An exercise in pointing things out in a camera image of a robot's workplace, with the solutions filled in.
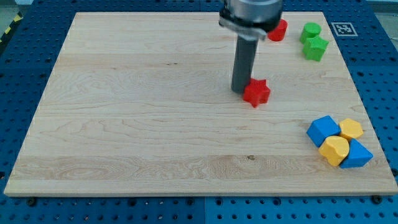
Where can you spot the yellow heart block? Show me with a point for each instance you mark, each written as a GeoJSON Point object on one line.
{"type": "Point", "coordinates": [334, 149]}

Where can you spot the red star block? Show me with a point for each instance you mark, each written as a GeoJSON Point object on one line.
{"type": "Point", "coordinates": [256, 92]}

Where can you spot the yellow hexagon block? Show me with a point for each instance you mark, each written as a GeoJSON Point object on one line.
{"type": "Point", "coordinates": [350, 129]}

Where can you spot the white fiducial marker tag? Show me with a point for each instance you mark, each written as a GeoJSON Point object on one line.
{"type": "Point", "coordinates": [344, 29]}

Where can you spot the green cylinder block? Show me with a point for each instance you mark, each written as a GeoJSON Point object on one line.
{"type": "Point", "coordinates": [310, 30]}

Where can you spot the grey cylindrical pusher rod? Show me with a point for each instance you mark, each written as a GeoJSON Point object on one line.
{"type": "Point", "coordinates": [243, 63]}

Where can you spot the green star block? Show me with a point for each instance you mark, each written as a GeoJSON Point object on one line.
{"type": "Point", "coordinates": [314, 48]}

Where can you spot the blue triangle block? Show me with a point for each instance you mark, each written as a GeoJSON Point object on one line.
{"type": "Point", "coordinates": [358, 155]}

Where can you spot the wooden board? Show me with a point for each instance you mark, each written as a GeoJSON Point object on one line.
{"type": "Point", "coordinates": [139, 104]}

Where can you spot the red cylinder block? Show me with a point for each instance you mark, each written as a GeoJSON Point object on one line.
{"type": "Point", "coordinates": [278, 33]}

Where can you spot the blue cube block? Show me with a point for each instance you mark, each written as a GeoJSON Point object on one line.
{"type": "Point", "coordinates": [322, 128]}

